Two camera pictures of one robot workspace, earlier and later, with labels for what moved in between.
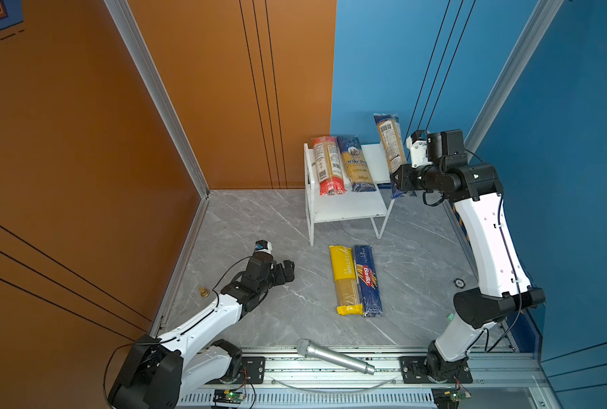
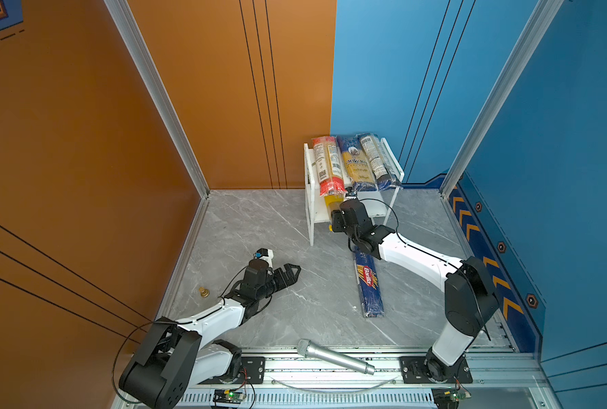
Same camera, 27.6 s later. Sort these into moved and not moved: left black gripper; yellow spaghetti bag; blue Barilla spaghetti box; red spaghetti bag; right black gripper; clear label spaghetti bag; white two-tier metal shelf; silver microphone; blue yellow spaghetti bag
Moved: right black gripper; clear label spaghetti bag; yellow spaghetti bag
Not moved: blue yellow spaghetti bag; red spaghetti bag; silver microphone; white two-tier metal shelf; blue Barilla spaghetti box; left black gripper
